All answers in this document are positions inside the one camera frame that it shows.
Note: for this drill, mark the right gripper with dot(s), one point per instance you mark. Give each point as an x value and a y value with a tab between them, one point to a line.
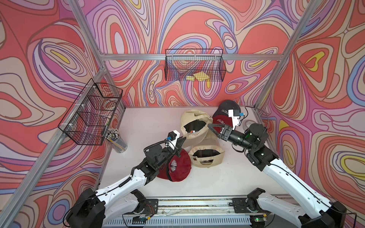
221	136

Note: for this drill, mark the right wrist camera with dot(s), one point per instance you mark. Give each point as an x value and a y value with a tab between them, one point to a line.
236	116

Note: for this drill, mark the clear tape roll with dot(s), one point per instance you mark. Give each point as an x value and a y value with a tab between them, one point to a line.
248	123

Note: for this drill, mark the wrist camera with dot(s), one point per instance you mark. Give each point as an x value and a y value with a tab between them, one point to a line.
173	136
236	116

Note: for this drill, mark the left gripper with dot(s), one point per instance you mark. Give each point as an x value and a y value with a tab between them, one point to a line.
176	150

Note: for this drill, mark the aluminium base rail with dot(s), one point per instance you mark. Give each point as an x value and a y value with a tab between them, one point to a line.
175	212

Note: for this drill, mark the beige cap under red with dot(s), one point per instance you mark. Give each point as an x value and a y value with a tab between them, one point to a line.
210	135

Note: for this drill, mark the red Colorado cap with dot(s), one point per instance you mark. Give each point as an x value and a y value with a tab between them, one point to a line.
222	119

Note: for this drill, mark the black wire basket left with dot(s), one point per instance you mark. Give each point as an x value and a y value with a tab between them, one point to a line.
90	115

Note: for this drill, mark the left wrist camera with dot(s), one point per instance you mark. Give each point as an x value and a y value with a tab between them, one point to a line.
173	136

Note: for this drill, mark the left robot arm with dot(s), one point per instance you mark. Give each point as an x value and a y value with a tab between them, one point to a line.
93	209

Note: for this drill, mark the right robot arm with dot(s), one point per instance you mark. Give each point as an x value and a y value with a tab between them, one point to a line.
313	210

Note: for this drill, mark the cup of pencils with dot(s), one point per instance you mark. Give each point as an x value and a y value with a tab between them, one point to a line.
114	137

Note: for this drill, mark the dark red cap front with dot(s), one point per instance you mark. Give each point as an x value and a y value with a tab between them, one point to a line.
177	169

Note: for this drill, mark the grey Colorado cap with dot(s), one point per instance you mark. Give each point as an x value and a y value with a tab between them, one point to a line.
225	106

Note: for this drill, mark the beige cap upside down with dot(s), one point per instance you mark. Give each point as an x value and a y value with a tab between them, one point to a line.
206	154

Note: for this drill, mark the black wire basket back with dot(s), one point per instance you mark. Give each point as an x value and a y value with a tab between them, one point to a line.
182	62

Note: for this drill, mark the black wire basket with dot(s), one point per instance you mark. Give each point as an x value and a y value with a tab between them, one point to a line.
182	62
90	115

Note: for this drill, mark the beige cap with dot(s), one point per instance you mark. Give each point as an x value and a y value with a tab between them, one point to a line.
206	154
194	124
210	135

